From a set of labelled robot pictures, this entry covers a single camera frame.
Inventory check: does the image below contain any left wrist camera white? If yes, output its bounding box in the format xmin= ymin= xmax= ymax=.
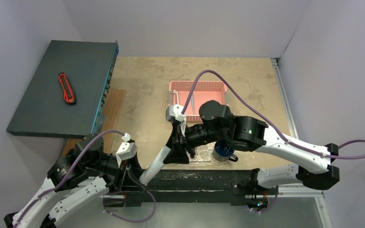
xmin=115 ymin=133 xmax=137 ymax=168

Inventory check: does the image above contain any dark blue cup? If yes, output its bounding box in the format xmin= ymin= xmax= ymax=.
xmin=212 ymin=140 xmax=239 ymax=162

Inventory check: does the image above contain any pink plastic basket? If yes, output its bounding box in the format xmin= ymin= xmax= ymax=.
xmin=169 ymin=81 xmax=228 ymax=124

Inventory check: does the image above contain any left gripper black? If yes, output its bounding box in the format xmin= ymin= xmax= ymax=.
xmin=87 ymin=151 xmax=150 ymax=191

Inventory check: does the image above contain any dark grey network switch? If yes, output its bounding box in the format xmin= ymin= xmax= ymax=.
xmin=6 ymin=40 xmax=119 ymax=139

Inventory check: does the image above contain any red utility knife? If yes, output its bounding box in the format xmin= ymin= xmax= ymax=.
xmin=58 ymin=72 xmax=76 ymax=105

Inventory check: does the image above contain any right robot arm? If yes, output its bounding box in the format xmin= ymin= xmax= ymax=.
xmin=163 ymin=100 xmax=340 ymax=193

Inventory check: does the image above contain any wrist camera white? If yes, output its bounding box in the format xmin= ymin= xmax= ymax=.
xmin=165 ymin=104 xmax=187 ymax=136
xmin=115 ymin=133 xmax=137 ymax=168

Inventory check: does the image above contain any aluminium frame rail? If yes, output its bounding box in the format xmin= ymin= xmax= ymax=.
xmin=271 ymin=58 xmax=333 ymax=228

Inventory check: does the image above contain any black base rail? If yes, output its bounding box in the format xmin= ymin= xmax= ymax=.
xmin=66 ymin=168 xmax=306 ymax=209

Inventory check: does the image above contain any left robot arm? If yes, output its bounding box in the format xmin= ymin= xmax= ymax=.
xmin=4 ymin=132 xmax=144 ymax=228

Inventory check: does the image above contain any clear textured oval tray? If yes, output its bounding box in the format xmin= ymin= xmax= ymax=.
xmin=177 ymin=142 xmax=228 ymax=167

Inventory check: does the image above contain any white toothbrush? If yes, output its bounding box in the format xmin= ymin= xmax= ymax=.
xmin=173 ymin=89 xmax=180 ymax=105

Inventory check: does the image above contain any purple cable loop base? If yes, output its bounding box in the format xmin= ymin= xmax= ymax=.
xmin=102 ymin=190 xmax=156 ymax=223

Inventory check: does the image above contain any grey toothbrush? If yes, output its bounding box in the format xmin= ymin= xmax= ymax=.
xmin=190 ymin=95 xmax=196 ymax=115

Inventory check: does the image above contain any red cap toothpaste tube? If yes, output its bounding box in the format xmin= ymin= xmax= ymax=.
xmin=139 ymin=145 xmax=171 ymax=185

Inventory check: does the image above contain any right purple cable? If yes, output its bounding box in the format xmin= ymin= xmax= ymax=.
xmin=180 ymin=69 xmax=365 ymax=215

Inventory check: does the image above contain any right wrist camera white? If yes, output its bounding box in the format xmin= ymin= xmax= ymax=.
xmin=165 ymin=104 xmax=187 ymax=136

